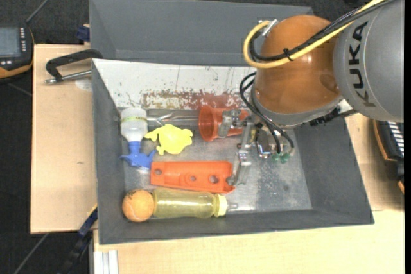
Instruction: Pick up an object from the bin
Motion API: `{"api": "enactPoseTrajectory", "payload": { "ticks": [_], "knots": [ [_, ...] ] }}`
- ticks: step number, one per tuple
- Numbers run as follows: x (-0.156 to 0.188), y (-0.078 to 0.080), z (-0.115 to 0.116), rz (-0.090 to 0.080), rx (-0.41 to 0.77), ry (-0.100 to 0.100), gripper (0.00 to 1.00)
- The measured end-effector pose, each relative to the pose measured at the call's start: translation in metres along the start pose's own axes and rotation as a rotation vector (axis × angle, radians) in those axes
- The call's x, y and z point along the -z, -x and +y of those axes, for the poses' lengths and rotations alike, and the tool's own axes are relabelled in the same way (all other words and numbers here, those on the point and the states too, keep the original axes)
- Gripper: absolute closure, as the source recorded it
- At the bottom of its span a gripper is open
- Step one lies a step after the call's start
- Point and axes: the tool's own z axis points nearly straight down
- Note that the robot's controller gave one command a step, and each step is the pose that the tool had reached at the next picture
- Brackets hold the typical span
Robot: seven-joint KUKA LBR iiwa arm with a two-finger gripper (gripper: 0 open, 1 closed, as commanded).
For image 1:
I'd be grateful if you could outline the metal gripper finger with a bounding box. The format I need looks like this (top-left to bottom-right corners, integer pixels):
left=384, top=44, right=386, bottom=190
left=219, top=108, right=245, bottom=138
left=228, top=150, right=253, bottom=187

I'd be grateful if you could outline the orange plastic cup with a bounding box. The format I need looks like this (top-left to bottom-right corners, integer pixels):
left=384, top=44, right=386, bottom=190
left=198, top=105, right=250, bottom=142

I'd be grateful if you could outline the yellow toy animal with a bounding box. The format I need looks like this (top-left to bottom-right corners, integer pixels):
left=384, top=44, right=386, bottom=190
left=144, top=124, right=195, bottom=157

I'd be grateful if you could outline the red-orange flat block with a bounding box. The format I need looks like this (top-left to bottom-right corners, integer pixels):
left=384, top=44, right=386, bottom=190
left=150, top=160, right=236, bottom=195

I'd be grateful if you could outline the clear yellow plastic bottle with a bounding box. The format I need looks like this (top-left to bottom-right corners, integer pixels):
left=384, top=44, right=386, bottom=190
left=151, top=187, right=240, bottom=219

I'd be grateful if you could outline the white spray bottle blue head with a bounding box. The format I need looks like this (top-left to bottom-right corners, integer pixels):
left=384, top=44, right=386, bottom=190
left=119, top=107, right=157, bottom=171

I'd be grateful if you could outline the grey metal bin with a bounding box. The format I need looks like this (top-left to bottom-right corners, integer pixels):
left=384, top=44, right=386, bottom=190
left=88, top=0, right=375, bottom=245

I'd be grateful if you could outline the orange ball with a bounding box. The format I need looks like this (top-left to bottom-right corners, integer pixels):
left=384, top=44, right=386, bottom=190
left=121, top=189, right=155, bottom=223

